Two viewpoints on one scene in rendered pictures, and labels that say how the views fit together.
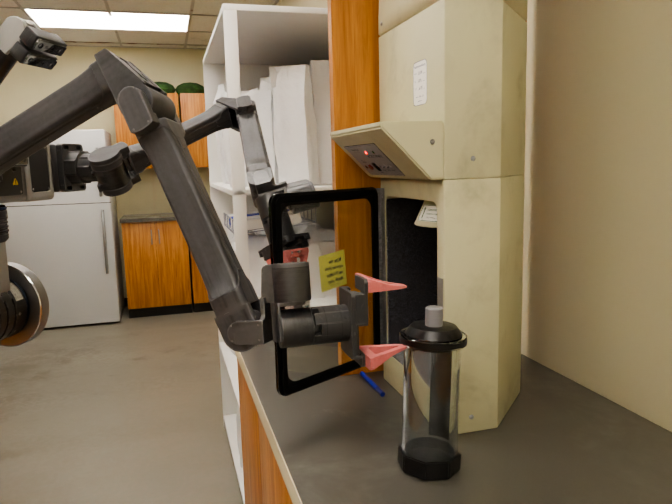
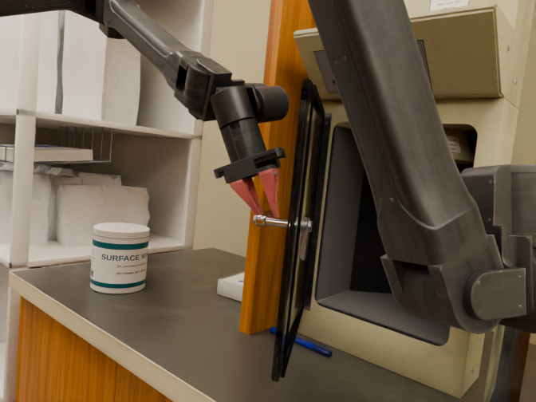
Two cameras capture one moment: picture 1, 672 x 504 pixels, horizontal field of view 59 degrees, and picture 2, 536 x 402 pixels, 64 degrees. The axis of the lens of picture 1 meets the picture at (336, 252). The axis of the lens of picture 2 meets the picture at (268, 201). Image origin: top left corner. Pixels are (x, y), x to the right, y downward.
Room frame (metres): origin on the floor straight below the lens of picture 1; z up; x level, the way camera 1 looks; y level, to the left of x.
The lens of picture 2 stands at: (0.69, 0.45, 1.28)
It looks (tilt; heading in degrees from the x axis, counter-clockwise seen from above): 5 degrees down; 325
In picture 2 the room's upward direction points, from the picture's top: 6 degrees clockwise
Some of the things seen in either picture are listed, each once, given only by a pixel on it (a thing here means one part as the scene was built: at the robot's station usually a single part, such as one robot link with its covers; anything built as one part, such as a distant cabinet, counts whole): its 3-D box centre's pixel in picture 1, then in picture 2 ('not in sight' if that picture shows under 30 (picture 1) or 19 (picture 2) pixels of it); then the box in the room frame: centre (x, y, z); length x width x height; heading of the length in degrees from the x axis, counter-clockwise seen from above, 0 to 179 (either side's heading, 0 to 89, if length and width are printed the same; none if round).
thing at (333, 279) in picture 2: (463, 280); (411, 221); (1.22, -0.27, 1.19); 0.26 x 0.24 x 0.35; 16
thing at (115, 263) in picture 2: not in sight; (120, 256); (1.74, 0.15, 1.02); 0.13 x 0.13 x 0.15
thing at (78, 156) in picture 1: (82, 167); not in sight; (1.53, 0.64, 1.45); 0.09 x 0.08 x 0.12; 168
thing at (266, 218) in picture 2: not in sight; (277, 218); (1.19, 0.09, 1.20); 0.10 x 0.05 x 0.03; 135
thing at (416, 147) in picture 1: (380, 153); (390, 61); (1.17, -0.09, 1.46); 0.32 x 0.12 x 0.10; 16
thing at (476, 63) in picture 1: (464, 217); (421, 155); (1.22, -0.27, 1.33); 0.32 x 0.25 x 0.77; 16
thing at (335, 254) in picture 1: (330, 285); (301, 222); (1.22, 0.01, 1.19); 0.30 x 0.01 x 0.40; 135
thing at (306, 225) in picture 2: not in sight; (303, 238); (1.14, 0.08, 1.18); 0.02 x 0.02 x 0.06; 45
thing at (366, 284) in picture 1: (377, 297); not in sight; (0.90, -0.06, 1.24); 0.09 x 0.07 x 0.07; 106
